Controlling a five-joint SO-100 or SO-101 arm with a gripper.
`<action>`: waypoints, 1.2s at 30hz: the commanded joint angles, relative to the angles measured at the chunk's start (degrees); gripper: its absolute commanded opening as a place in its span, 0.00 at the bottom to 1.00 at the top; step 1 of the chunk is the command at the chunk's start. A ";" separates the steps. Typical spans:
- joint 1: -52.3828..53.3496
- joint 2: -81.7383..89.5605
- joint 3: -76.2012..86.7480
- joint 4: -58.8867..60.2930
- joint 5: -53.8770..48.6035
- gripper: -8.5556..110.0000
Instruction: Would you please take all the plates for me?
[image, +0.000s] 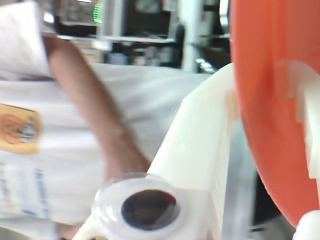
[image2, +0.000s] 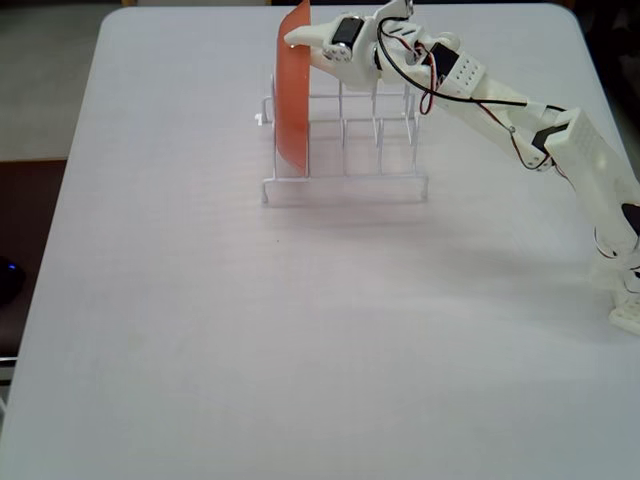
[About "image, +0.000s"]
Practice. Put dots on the background storage shelf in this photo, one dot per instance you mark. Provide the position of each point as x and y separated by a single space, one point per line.
150 22

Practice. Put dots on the orange plate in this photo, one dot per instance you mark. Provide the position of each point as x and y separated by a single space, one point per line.
265 100

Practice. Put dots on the person's bare forearm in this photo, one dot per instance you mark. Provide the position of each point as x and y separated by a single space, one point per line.
100 112

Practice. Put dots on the googly eye sticker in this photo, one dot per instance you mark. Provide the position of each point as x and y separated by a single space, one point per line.
147 207

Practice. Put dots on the person in white shirt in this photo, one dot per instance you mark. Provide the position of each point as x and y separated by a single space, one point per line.
62 150

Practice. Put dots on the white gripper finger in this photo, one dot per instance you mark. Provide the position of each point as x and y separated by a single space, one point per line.
310 225
195 150

